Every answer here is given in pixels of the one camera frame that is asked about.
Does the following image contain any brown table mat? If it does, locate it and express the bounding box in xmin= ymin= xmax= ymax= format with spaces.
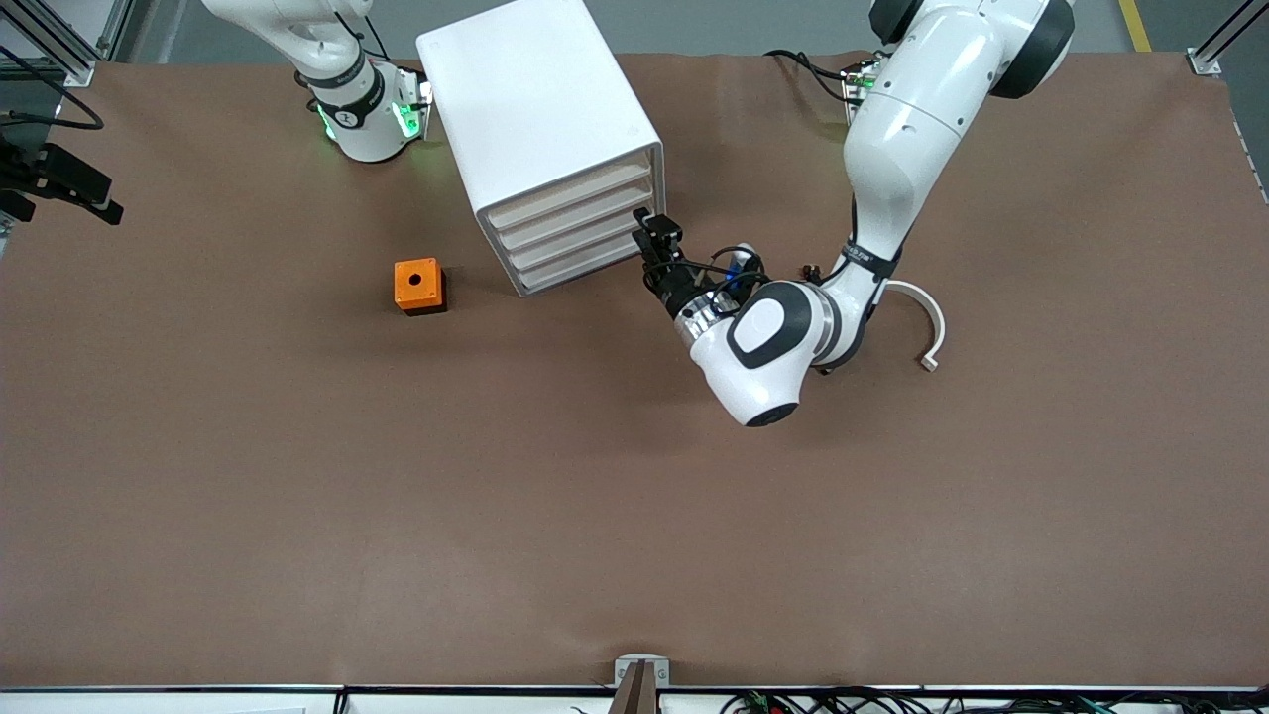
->
xmin=0 ymin=50 xmax=1269 ymax=690

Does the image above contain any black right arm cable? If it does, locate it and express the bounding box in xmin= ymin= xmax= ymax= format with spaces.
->
xmin=0 ymin=45 xmax=105 ymax=132

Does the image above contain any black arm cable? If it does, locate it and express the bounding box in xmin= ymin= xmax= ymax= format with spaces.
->
xmin=0 ymin=45 xmax=105 ymax=132
xmin=692 ymin=246 xmax=774 ymax=320

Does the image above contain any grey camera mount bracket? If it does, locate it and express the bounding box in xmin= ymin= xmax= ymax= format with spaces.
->
xmin=615 ymin=654 xmax=671 ymax=714

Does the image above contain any black base cable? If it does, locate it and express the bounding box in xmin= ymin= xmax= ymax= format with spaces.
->
xmin=763 ymin=48 xmax=859 ymax=105

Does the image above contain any aluminium frame profile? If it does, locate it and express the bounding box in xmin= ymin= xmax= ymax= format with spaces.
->
xmin=1187 ymin=0 xmax=1269 ymax=77
xmin=0 ymin=0 xmax=135 ymax=88

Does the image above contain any white curved plastic clamp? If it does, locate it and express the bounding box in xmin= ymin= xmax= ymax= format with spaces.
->
xmin=880 ymin=280 xmax=948 ymax=373

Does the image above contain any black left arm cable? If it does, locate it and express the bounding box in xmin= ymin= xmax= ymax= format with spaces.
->
xmin=692 ymin=246 xmax=774 ymax=320

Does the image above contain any orange box with hole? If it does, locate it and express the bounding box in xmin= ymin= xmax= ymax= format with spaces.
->
xmin=393 ymin=258 xmax=448 ymax=317

